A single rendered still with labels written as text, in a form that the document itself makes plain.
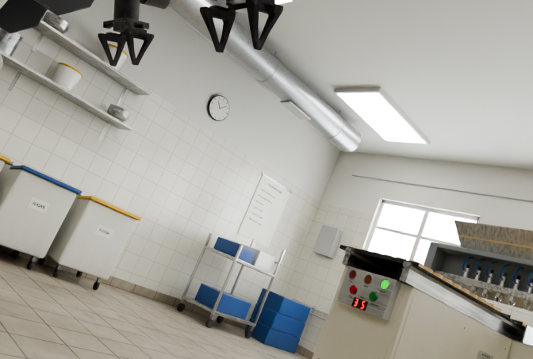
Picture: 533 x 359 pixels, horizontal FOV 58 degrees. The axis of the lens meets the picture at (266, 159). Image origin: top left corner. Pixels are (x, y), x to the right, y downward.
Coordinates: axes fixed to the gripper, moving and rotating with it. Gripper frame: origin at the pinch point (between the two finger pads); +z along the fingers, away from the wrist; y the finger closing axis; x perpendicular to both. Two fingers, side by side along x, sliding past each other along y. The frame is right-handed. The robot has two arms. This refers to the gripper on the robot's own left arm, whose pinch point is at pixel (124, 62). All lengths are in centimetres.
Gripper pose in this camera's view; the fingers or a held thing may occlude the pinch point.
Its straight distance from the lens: 120.0
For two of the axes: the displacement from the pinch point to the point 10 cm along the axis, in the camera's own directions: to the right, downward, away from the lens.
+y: -7.3, -1.0, 6.7
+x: -6.8, 0.0, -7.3
